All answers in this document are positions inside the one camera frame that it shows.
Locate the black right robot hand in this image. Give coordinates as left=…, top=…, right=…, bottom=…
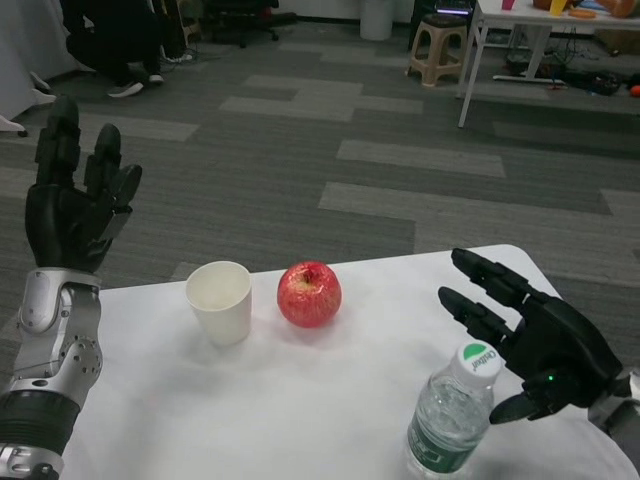
left=437, top=247, right=624, bottom=426

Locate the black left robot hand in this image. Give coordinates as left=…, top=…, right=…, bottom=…
left=24, top=94, right=144, bottom=275

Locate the clear plastic water bottle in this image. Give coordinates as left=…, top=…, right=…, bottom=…
left=404, top=339, right=503, bottom=476

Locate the white partition screen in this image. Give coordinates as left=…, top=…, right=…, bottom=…
left=0, top=0, right=69, bottom=139

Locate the white paper cup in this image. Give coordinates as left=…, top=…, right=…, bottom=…
left=185, top=260, right=252, bottom=347

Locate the person in black clothes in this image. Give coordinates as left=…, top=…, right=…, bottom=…
left=59, top=0, right=194, bottom=99

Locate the red apple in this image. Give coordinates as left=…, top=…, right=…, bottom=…
left=276, top=260, right=344, bottom=329

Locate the black mesh office chair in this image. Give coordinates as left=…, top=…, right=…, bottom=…
left=199, top=0, right=281, bottom=50

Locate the long white table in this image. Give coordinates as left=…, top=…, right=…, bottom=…
left=455, top=0, right=640, bottom=129

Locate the orange plush toy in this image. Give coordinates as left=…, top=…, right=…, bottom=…
left=594, top=0, right=637, bottom=19

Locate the beige plastic stool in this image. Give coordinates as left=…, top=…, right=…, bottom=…
left=405, top=13, right=469, bottom=89

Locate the black computer tower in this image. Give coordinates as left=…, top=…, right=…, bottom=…
left=434, top=0, right=474, bottom=16

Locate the green plant in white pot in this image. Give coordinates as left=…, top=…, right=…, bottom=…
left=358, top=0, right=394, bottom=42

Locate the black cable pile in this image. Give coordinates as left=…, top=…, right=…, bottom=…
left=562, top=69, right=626, bottom=97

